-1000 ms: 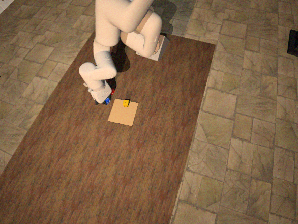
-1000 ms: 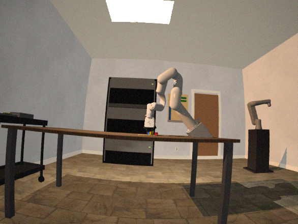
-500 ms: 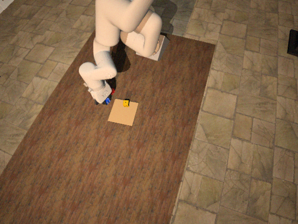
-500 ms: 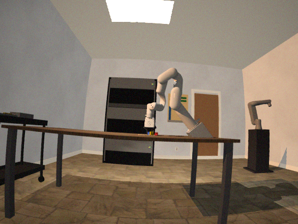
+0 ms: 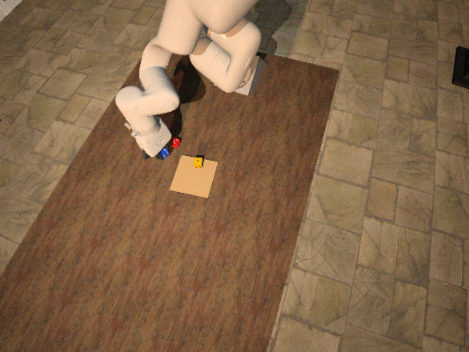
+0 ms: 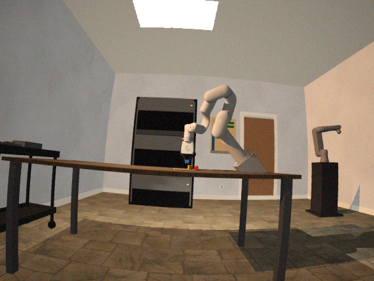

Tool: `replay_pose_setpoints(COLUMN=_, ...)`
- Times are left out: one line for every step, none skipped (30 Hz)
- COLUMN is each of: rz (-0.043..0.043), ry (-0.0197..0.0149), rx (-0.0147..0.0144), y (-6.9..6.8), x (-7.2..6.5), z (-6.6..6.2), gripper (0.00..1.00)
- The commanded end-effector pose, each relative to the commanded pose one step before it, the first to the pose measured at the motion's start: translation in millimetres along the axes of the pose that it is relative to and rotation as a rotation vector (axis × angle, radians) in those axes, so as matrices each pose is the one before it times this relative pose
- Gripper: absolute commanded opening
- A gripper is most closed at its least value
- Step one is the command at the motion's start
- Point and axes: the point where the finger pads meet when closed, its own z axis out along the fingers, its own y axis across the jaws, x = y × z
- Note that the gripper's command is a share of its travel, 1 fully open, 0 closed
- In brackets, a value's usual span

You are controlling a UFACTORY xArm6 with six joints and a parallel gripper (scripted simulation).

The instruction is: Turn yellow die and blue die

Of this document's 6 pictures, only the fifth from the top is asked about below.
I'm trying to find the blue die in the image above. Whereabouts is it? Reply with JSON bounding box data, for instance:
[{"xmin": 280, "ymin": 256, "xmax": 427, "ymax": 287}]
[{"xmin": 159, "ymin": 147, "xmax": 169, "ymax": 159}]

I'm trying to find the yellow die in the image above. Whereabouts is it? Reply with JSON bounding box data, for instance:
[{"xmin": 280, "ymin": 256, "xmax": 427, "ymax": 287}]
[{"xmin": 193, "ymin": 158, "xmax": 203, "ymax": 168}]

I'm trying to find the red die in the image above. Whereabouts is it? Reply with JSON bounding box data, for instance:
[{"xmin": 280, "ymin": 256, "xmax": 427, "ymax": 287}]
[{"xmin": 169, "ymin": 137, "xmax": 181, "ymax": 149}]

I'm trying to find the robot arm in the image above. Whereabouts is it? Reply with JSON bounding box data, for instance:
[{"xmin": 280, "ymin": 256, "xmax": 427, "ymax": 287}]
[{"xmin": 115, "ymin": 0, "xmax": 262, "ymax": 137}]

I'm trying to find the peach flat mat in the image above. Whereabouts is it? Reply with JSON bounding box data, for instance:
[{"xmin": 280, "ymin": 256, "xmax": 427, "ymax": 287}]
[{"xmin": 170, "ymin": 155, "xmax": 218, "ymax": 198}]

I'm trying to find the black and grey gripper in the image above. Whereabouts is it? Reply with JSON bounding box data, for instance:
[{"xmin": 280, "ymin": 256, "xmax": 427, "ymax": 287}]
[{"xmin": 135, "ymin": 116, "xmax": 171, "ymax": 160}]

